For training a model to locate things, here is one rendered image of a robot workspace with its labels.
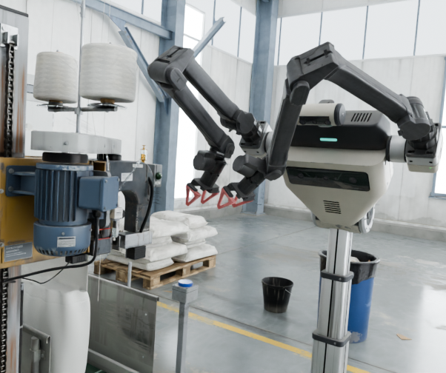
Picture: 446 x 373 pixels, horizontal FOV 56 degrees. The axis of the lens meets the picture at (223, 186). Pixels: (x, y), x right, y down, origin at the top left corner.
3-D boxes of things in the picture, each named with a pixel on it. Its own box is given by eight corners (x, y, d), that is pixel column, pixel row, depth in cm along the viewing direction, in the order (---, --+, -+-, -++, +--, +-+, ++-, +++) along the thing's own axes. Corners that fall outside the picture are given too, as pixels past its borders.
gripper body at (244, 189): (227, 185, 143) (241, 171, 140) (242, 185, 152) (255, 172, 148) (237, 200, 141) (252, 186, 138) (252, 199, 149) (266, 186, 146)
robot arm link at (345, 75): (326, 56, 94) (319, 27, 99) (284, 92, 103) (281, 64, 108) (437, 129, 116) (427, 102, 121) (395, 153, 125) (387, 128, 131)
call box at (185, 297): (198, 298, 174) (198, 285, 173) (186, 303, 167) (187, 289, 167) (183, 294, 178) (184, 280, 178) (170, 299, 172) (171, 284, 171)
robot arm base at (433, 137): (411, 125, 133) (404, 157, 129) (409, 109, 127) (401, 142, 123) (441, 125, 128) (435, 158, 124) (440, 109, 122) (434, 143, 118)
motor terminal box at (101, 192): (118, 216, 120) (121, 176, 119) (103, 221, 110) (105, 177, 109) (91, 214, 121) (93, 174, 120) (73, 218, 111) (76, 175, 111)
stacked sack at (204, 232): (220, 237, 514) (221, 226, 513) (186, 245, 458) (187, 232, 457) (192, 232, 539) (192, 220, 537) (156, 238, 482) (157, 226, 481)
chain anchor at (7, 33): (21, 49, 118) (22, 27, 118) (4, 45, 114) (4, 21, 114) (15, 50, 120) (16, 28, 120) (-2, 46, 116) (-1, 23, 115)
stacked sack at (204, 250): (219, 257, 516) (220, 244, 515) (186, 266, 461) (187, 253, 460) (192, 250, 540) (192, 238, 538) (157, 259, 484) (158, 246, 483)
